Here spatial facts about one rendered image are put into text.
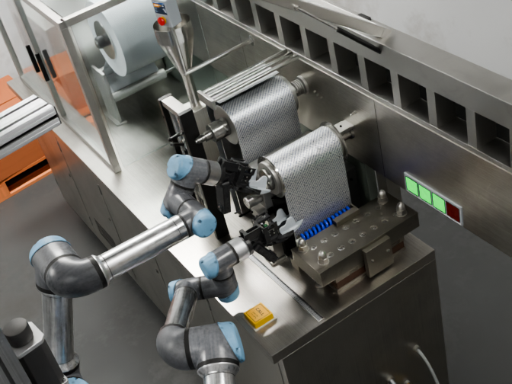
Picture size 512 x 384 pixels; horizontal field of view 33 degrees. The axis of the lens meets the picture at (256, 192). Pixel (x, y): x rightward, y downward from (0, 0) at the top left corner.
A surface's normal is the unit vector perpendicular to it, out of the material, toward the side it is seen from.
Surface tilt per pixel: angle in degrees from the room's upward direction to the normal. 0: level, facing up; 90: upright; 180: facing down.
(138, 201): 0
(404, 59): 90
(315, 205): 90
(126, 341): 0
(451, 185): 90
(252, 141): 92
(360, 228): 0
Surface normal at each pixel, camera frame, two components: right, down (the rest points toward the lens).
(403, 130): -0.82, 0.47
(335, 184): 0.53, 0.43
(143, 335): -0.21, -0.77
